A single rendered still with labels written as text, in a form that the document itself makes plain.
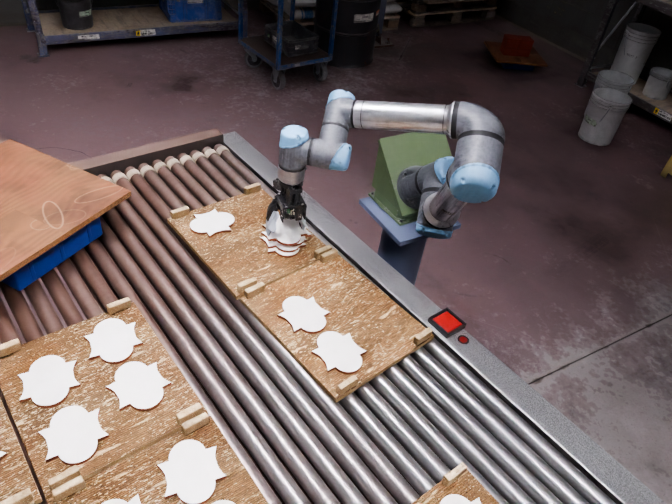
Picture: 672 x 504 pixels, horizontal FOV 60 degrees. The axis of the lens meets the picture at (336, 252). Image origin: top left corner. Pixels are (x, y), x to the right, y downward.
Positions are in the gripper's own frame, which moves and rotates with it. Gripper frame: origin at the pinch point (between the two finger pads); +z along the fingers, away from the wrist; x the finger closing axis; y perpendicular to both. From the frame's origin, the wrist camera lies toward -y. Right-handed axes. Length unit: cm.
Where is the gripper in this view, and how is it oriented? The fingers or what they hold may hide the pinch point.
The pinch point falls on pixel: (285, 229)
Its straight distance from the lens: 179.2
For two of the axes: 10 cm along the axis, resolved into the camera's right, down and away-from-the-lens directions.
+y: 3.5, 6.3, -6.9
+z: -1.1, 7.6, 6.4
